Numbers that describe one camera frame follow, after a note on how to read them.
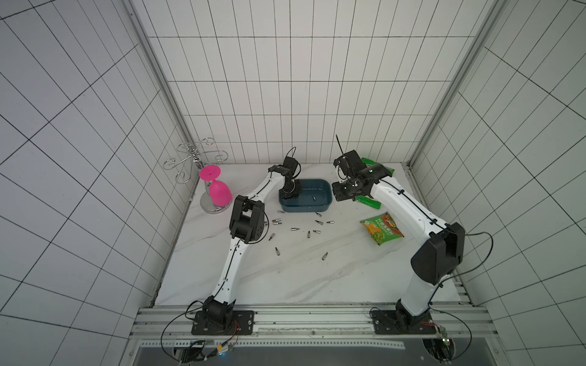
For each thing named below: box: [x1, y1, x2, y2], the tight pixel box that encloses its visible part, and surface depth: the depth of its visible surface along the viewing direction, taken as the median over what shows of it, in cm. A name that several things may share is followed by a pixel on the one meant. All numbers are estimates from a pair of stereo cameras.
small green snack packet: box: [359, 211, 405, 247], surface depth 94 cm
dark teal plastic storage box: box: [278, 179, 334, 213], surface depth 108 cm
